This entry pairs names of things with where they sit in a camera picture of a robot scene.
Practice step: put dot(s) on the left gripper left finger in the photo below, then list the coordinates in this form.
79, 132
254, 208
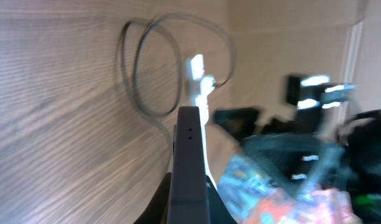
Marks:
156, 210

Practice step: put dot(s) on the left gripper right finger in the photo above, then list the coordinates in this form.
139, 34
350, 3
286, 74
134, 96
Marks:
218, 212

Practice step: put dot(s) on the blue Galaxy smartphone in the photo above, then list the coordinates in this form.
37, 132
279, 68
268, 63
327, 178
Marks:
188, 199

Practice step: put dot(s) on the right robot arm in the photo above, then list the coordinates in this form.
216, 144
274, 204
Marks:
287, 173

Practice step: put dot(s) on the white charger plug adapter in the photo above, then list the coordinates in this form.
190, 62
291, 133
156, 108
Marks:
207, 84

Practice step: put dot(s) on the white power strip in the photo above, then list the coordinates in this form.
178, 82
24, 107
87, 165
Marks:
194, 71

